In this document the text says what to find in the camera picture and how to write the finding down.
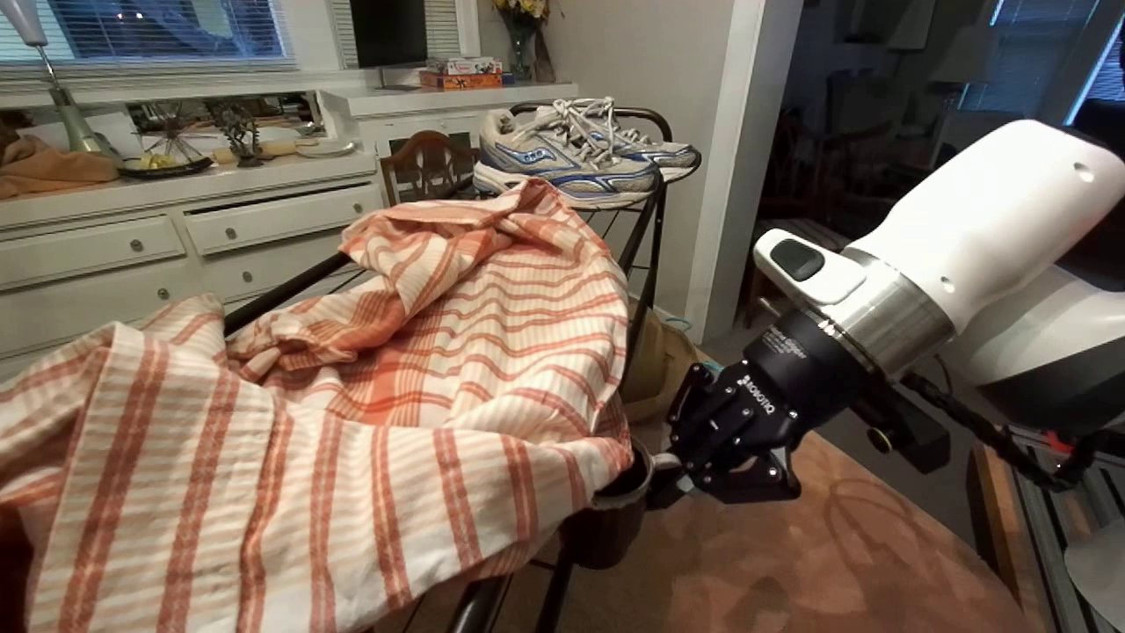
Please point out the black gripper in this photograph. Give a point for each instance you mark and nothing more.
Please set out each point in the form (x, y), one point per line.
(738, 423)

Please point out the brown mug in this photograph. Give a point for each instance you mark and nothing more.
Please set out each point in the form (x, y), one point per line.
(603, 529)

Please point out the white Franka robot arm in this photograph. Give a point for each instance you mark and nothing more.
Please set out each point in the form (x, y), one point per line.
(996, 224)

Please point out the black metal shelf rack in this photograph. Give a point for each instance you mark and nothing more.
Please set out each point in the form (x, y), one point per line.
(652, 224)

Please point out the tan tablecloth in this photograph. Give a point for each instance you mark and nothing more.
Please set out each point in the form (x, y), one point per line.
(844, 564)

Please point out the white blue sneaker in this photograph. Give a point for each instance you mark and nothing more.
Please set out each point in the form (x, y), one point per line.
(549, 158)
(643, 141)

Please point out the orange white striped shirt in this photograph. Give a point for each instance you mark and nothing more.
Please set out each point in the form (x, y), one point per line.
(353, 408)

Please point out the dark wooden chair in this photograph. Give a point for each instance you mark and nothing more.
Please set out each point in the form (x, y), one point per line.
(426, 163)

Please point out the orange box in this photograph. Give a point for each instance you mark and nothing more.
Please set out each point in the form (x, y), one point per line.
(462, 76)

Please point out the vase with flowers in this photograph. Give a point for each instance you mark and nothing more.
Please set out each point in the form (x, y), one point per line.
(521, 39)

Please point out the dark figurine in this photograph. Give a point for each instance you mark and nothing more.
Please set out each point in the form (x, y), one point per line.
(242, 136)

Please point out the dark plate with stand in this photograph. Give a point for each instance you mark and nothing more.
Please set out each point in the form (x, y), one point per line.
(164, 158)

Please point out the white dresser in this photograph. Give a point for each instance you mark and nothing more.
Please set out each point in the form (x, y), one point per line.
(116, 250)

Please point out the white framed window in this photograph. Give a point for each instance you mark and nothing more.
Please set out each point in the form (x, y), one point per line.
(151, 28)

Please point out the brown cloth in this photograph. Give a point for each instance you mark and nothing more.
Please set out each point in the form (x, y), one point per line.
(46, 169)

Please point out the grey metal ornament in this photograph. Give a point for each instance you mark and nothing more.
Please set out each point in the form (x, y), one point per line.
(64, 107)

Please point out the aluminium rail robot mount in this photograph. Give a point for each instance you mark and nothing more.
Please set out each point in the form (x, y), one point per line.
(1077, 564)

